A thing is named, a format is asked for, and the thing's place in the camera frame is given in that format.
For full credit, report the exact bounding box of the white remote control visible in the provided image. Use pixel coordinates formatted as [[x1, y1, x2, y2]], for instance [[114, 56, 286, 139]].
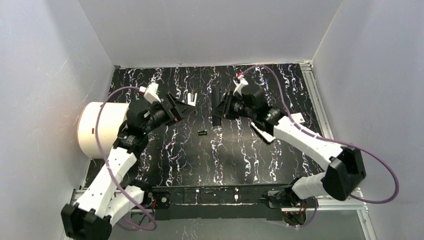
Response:
[[249, 122, 276, 145]]

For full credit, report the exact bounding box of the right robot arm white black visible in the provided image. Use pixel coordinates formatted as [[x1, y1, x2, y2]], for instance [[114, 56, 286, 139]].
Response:
[[211, 90, 366, 205]]

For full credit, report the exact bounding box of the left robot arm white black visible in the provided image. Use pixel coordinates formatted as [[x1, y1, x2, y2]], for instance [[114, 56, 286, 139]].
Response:
[[61, 90, 197, 240]]

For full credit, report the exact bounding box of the white battery cover piece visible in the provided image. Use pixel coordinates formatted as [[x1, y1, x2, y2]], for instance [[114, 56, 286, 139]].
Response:
[[186, 92, 198, 107]]

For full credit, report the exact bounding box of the white cylindrical bin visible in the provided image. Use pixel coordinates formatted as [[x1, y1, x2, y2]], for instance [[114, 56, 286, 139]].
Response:
[[76, 101, 129, 159]]

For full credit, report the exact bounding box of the white battery box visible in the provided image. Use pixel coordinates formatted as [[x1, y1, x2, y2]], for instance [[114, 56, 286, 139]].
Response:
[[290, 112, 305, 125]]

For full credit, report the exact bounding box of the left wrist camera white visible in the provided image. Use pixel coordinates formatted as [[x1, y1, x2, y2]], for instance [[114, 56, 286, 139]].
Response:
[[138, 82, 162, 104]]

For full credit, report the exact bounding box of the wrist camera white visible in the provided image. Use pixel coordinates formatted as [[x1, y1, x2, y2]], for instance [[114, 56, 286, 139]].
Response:
[[138, 82, 162, 104], [233, 72, 249, 95]]

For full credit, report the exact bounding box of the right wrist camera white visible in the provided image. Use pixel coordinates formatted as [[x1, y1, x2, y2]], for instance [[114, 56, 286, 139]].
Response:
[[233, 72, 249, 95]]

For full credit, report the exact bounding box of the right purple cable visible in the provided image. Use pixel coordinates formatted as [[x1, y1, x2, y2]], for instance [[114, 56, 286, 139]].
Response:
[[238, 64, 400, 229]]

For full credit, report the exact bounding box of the purple cable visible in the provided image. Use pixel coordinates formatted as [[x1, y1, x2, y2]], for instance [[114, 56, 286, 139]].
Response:
[[94, 86, 158, 232], [238, 64, 400, 229]]

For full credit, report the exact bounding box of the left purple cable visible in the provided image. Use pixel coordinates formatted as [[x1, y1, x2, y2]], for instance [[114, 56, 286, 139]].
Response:
[[94, 86, 158, 232]]

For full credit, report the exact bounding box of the aluminium frame rail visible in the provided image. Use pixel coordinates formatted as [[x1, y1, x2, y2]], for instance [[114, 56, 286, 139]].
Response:
[[69, 62, 376, 240]]

